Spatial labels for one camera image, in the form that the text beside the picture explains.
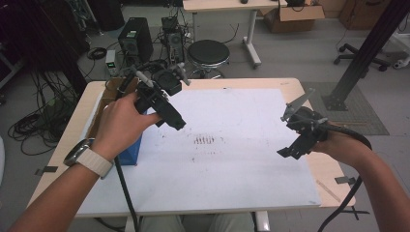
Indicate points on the black office chair base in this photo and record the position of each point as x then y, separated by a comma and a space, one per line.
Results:
357, 56

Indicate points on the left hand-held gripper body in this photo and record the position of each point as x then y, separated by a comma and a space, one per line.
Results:
164, 82

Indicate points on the small grey power supply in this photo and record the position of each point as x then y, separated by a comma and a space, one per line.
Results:
111, 61

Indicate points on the white board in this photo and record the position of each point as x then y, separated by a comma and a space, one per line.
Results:
225, 174

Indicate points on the person's light trousers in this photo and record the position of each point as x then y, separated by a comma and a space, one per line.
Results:
199, 224

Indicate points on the black metal post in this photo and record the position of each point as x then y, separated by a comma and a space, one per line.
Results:
367, 51

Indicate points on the black tape strip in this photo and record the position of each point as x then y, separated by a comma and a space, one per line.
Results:
345, 180
46, 170

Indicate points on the black curtain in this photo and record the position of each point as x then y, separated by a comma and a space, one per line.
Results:
38, 32

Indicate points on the black computer tower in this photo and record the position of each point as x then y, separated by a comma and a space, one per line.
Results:
135, 38

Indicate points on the blue box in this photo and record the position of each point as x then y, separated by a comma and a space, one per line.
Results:
131, 153

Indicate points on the open computer case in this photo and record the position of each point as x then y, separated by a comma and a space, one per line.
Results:
174, 40

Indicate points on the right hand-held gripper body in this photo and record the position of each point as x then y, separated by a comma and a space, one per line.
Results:
307, 124

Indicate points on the person's right hand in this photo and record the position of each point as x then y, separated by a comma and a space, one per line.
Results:
345, 148

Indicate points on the white desk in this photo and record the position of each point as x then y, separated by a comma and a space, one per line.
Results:
225, 5

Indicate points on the white table leg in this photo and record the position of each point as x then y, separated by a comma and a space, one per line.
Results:
261, 222

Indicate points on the grey floor mat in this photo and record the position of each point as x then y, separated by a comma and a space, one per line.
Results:
361, 119

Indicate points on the brown cardboard box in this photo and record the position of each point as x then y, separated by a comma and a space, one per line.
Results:
111, 93

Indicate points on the open cardboard box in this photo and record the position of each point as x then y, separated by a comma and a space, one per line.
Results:
293, 17

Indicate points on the person's left hand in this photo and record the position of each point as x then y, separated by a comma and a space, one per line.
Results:
121, 125

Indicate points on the closed cardboard box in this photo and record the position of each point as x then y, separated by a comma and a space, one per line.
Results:
364, 13

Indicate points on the wooden table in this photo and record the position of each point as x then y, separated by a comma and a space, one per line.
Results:
328, 167

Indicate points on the black round stool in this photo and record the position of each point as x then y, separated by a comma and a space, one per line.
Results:
208, 53

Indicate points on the wristwatch with beige band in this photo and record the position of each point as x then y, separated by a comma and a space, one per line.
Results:
88, 159

